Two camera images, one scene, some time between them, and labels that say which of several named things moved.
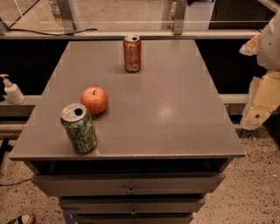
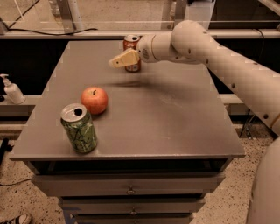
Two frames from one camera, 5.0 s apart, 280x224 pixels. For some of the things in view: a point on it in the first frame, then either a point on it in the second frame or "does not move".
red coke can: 132,52 does not move
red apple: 94,99 does not move
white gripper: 269,48 to 144,48
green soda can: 80,128 does not move
